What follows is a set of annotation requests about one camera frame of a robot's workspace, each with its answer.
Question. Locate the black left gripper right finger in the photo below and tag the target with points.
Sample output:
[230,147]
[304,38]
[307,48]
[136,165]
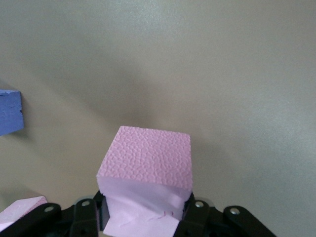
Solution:
[197,219]

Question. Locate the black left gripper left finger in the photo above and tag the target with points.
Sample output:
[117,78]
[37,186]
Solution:
[81,217]

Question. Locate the pink foam cube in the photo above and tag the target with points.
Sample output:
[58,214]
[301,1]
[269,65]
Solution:
[148,160]
[19,212]

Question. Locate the purple foam cube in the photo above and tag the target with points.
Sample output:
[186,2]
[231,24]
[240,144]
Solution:
[10,113]

